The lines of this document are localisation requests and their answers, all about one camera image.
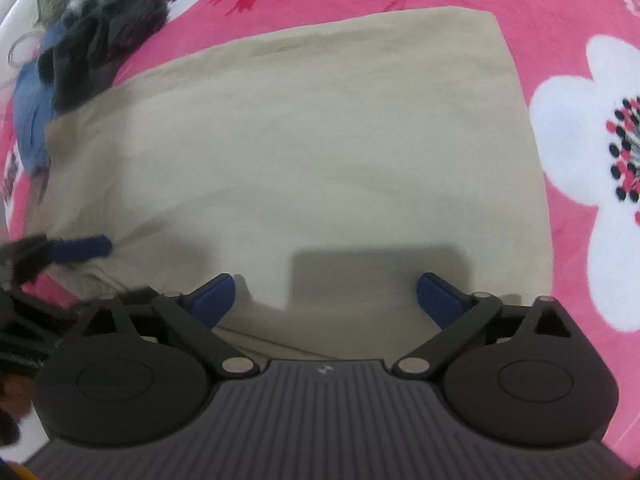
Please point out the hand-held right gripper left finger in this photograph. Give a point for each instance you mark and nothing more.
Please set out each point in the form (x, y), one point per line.
(215, 300)

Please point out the person's left hand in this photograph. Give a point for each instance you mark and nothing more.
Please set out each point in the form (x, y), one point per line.
(14, 394)

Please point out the beige pants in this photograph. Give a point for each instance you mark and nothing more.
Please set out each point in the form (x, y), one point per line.
(325, 160)

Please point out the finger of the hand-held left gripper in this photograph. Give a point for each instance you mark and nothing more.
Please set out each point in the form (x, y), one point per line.
(137, 293)
(80, 250)

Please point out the pink floral bed sheet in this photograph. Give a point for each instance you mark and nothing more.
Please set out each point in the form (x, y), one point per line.
(575, 35)

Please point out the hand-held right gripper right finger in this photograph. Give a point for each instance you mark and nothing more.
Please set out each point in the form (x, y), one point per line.
(440, 300)

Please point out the blue jeans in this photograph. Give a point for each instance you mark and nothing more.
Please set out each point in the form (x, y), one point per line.
(32, 110)

